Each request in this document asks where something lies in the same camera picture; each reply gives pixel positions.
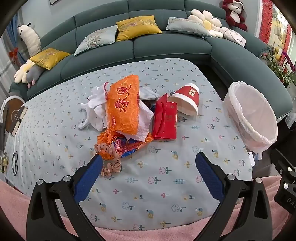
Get red white paper cup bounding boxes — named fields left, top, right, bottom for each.
left=167, top=83, right=200, bottom=116

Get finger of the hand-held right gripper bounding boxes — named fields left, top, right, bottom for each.
left=270, top=148, right=296, bottom=186

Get white long plush toy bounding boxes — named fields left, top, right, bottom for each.
left=17, top=22, right=42, bottom=57

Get cream flower plush cushion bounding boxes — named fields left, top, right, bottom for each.
left=14, top=59, right=35, bottom=84

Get grey plush toy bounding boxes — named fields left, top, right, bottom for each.
left=24, top=65, right=44, bottom=88

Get red paper bag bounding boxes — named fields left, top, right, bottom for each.
left=151, top=93, right=178, bottom=141

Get pink fluffy blanket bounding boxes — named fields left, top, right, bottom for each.
left=0, top=175, right=292, bottom=241

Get red teddy bear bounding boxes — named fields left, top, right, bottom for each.
left=222, top=0, right=248, bottom=32

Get polka dot scrunchie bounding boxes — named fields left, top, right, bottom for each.
left=94, top=142, right=123, bottom=178

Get white paper towel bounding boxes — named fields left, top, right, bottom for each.
left=116, top=100, right=155, bottom=141

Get round wooden side table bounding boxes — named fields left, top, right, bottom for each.
left=0, top=96, right=26, bottom=135

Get blue curtain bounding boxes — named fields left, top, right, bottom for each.
left=6, top=14, right=28, bottom=67

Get potted flowering plant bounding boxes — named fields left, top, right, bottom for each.
left=264, top=45, right=296, bottom=87

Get white flower plush cushion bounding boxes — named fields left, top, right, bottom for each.
left=188, top=9, right=224, bottom=39

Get dark green sofa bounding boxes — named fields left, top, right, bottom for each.
left=9, top=0, right=294, bottom=121

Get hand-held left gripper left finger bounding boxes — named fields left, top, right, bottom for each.
left=26, top=154, right=104, bottom=241

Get black eyeglasses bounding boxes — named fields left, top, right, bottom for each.
left=11, top=151, right=22, bottom=177

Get bin with white bag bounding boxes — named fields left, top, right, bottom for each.
left=223, top=82, right=278, bottom=160

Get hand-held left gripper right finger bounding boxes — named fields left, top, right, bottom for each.
left=195, top=152, right=277, bottom=241

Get orange plastic bag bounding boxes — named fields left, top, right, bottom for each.
left=105, top=74, right=141, bottom=136

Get floral light blue tablecloth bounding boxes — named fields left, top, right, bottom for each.
left=5, top=58, right=255, bottom=232

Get red wall hanging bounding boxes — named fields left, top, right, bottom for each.
left=255, top=0, right=296, bottom=58

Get yellow embroidered pillow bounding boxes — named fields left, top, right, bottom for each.
left=30, top=48, right=71, bottom=70
left=116, top=15, right=163, bottom=42

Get grey-green embroidered pillow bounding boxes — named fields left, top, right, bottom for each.
left=73, top=25, right=119, bottom=57
left=166, top=17, right=212, bottom=37

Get white quilted cushion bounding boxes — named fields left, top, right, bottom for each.
left=220, top=27, right=247, bottom=47

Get orange blue snack wrapper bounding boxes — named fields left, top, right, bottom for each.
left=97, top=128, right=154, bottom=161

